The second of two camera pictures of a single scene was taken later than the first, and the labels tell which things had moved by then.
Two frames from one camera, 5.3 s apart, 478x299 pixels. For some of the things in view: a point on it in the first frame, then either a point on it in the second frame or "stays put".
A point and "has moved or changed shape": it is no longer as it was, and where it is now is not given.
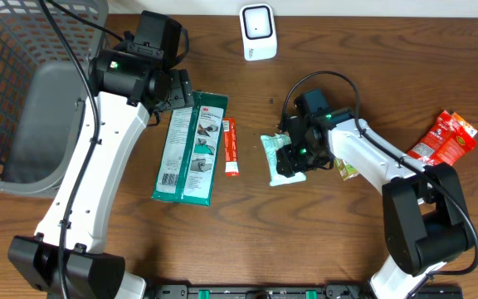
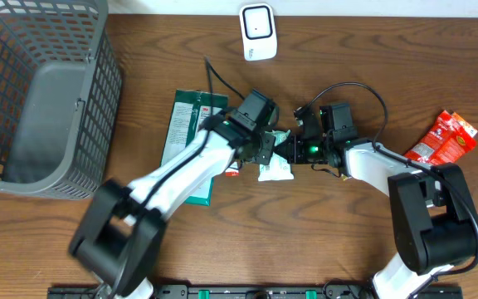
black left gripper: [183, 92] to [269, 143]
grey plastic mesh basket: [29, 85] stays put
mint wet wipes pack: [270, 144] has moved or changed shape
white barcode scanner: [258, 31] stays put
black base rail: [295, 291] stays put
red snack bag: [448, 139] stays put
